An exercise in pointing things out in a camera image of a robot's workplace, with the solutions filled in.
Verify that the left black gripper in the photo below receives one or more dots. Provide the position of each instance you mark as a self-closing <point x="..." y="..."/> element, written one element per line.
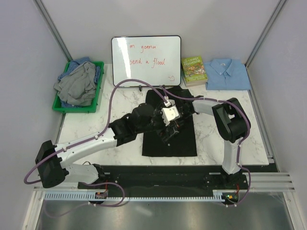
<point x="164" y="135"/>

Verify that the black long sleeve shirt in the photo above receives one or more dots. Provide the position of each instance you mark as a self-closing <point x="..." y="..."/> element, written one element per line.
<point x="181" y="145"/>

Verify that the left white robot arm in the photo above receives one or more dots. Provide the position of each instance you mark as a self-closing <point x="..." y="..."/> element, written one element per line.
<point x="56" y="163"/>

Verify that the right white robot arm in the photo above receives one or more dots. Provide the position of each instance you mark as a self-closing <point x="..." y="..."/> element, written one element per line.
<point x="232" y="124"/>

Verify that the green treehouse book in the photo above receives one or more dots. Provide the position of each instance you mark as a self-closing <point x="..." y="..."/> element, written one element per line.
<point x="193" y="72"/>

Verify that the folded light blue shirt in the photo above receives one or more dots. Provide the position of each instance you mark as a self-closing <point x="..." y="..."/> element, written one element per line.
<point x="226" y="74"/>

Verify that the white whiteboard with red writing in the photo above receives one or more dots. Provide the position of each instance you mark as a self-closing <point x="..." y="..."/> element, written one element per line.
<point x="155" y="60"/>

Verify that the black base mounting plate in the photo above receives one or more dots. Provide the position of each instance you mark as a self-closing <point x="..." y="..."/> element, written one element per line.
<point x="168" y="180"/>

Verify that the grey crumpled shirt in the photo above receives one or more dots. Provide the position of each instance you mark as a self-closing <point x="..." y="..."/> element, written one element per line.
<point x="78" y="88"/>

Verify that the green plastic bin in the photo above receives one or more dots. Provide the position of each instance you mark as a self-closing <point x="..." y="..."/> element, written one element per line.
<point x="87" y="109"/>

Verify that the blue checked shirt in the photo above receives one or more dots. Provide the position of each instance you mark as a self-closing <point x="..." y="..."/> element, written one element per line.
<point x="72" y="65"/>

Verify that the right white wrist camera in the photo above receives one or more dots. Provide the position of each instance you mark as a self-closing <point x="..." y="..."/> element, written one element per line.
<point x="168" y="102"/>

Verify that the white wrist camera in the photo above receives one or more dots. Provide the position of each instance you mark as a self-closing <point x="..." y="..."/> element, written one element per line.
<point x="168" y="102"/>
<point x="170" y="114"/>

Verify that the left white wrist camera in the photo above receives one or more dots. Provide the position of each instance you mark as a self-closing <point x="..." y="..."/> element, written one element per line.
<point x="170" y="114"/>

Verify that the light blue cable duct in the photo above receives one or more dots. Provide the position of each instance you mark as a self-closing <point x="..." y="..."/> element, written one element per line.
<point x="99" y="196"/>

